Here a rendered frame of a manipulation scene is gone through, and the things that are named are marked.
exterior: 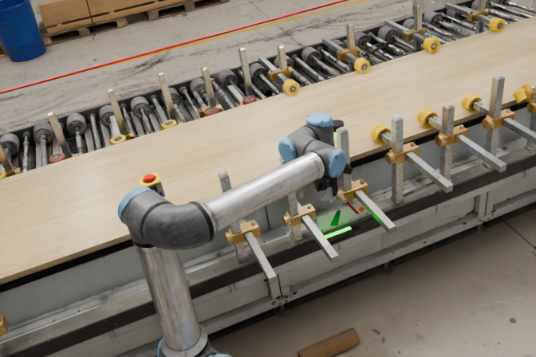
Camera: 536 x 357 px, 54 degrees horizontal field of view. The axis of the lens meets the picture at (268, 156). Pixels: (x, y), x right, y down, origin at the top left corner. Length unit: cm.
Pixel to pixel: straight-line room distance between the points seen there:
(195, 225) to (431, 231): 199
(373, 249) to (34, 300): 168
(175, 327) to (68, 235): 84
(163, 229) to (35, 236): 117
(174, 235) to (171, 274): 23
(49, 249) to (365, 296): 162
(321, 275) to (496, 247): 104
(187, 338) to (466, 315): 164
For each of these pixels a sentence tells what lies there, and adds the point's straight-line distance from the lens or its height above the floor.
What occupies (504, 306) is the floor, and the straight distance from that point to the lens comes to 300.
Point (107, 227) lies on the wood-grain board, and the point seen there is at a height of 90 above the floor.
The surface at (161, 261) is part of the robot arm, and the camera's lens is 148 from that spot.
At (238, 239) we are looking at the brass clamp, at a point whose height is 83.
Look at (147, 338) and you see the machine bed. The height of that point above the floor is 21.
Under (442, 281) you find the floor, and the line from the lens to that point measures 306.
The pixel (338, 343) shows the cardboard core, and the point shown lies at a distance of 270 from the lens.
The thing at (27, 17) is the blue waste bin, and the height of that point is 51.
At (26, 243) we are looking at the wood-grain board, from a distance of 241.
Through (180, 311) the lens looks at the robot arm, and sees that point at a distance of 163.
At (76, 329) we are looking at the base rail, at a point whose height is 70.
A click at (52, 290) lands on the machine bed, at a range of 241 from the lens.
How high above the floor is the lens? 224
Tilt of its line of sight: 33 degrees down
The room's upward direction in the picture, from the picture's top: 10 degrees counter-clockwise
